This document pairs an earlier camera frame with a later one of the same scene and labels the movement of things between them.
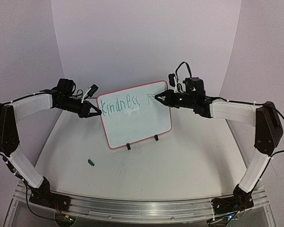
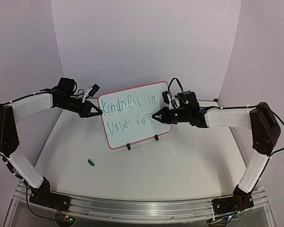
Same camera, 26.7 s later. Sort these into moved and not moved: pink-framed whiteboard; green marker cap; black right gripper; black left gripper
Moved: black right gripper
Not moved: green marker cap; pink-framed whiteboard; black left gripper
